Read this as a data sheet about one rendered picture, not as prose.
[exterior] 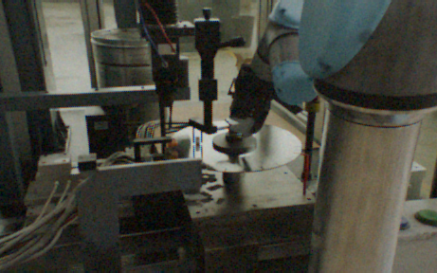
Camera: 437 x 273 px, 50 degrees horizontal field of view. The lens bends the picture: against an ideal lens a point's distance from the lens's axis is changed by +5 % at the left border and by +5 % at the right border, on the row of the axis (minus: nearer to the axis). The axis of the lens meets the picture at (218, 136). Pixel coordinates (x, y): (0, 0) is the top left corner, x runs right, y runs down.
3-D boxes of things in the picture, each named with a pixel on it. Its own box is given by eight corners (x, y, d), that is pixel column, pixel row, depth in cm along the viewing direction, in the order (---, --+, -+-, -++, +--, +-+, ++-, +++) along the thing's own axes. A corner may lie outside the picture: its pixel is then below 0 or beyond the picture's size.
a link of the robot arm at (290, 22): (279, 19, 78) (272, -10, 83) (258, 67, 86) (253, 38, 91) (321, 27, 80) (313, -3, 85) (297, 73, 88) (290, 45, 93)
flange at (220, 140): (231, 131, 120) (231, 122, 119) (265, 142, 113) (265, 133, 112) (202, 143, 112) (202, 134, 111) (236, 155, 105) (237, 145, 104)
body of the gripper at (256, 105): (226, 95, 103) (242, 54, 94) (262, 100, 105) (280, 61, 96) (228, 120, 98) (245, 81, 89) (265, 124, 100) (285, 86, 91)
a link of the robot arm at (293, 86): (348, 73, 73) (334, 29, 80) (278, 75, 73) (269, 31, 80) (336, 107, 80) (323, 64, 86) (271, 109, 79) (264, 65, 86)
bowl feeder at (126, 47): (172, 109, 203) (168, 27, 190) (184, 133, 175) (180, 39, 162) (100, 114, 196) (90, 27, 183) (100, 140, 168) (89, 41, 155)
